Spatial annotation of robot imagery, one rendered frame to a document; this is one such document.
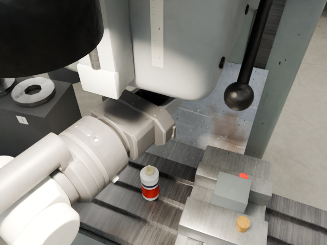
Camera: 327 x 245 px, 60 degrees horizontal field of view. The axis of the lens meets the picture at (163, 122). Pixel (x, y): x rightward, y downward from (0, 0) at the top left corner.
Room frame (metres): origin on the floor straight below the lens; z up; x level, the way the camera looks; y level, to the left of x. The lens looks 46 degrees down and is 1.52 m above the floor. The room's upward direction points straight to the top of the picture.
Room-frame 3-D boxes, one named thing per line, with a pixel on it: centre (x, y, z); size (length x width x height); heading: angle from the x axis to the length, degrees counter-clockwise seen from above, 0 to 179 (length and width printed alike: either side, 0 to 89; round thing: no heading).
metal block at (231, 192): (0.28, -0.13, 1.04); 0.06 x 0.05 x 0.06; 70
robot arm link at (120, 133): (0.26, 0.07, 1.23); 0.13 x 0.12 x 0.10; 53
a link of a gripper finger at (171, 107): (0.31, -0.01, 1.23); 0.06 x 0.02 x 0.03; 143
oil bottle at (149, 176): (0.35, 0.03, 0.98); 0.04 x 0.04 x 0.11
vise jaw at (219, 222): (0.22, -0.11, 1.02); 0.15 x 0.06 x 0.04; 70
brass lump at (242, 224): (0.22, -0.14, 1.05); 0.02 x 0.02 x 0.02
